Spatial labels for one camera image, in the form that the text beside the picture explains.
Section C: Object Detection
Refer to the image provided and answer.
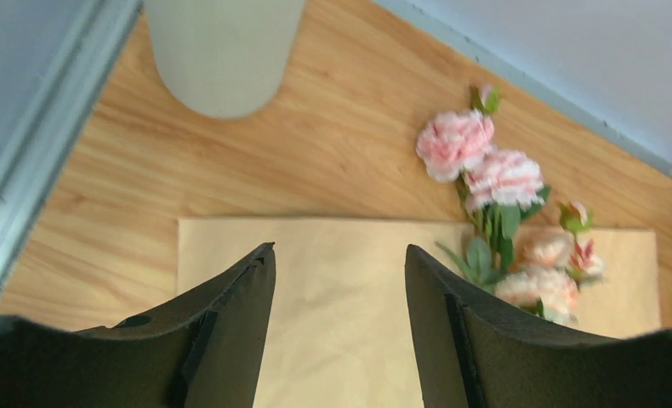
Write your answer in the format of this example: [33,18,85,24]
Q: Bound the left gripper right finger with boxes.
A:
[405,245,672,407]

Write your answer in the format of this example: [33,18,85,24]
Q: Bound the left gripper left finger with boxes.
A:
[0,243,276,407]

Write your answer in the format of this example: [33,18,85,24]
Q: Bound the pink and white flower bunch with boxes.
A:
[415,85,606,325]

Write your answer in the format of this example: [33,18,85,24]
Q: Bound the pink wrapping paper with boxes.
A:
[176,216,663,408]

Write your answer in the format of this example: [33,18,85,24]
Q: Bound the beige cylindrical vase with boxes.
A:
[143,0,305,119]

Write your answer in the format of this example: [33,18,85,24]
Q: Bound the aluminium frame post left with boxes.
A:
[0,1,142,291]

